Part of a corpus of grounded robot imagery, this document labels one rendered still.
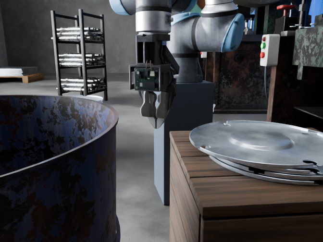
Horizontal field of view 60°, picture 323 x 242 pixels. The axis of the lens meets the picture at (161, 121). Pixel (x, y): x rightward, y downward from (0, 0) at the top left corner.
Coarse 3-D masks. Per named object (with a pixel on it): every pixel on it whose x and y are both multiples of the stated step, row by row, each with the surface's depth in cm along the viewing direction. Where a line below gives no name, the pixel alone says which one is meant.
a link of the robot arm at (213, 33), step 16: (208, 0) 86; (224, 0) 84; (208, 16) 86; (224, 16) 85; (240, 16) 86; (208, 32) 89; (224, 32) 86; (240, 32) 90; (208, 48) 92; (224, 48) 90
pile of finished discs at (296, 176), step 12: (312, 132) 66; (228, 168) 50; (240, 168) 48; (252, 168) 48; (264, 168) 45; (276, 168) 44; (312, 168) 46; (276, 180) 45; (288, 180) 44; (300, 180) 45
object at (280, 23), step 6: (282, 18) 126; (288, 18) 124; (294, 18) 124; (276, 24) 132; (282, 24) 126; (288, 24) 124; (294, 24) 124; (276, 30) 132; (282, 30) 126; (288, 30) 125; (294, 30) 125
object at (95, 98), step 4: (68, 96) 160; (72, 96) 160; (76, 96) 161; (80, 96) 161; (84, 96) 162; (88, 96) 161; (92, 96) 160; (96, 96) 159; (96, 100) 147; (100, 100) 145
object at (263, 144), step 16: (208, 128) 66; (224, 128) 66; (240, 128) 66; (256, 128) 66; (272, 128) 66; (288, 128) 66; (304, 128) 64; (192, 144) 55; (208, 144) 55; (224, 144) 55; (240, 144) 54; (256, 144) 53; (272, 144) 53; (288, 144) 53; (304, 144) 55; (320, 144) 55; (240, 160) 46; (256, 160) 47; (272, 160) 47; (288, 160) 47; (304, 160) 47; (320, 160) 47
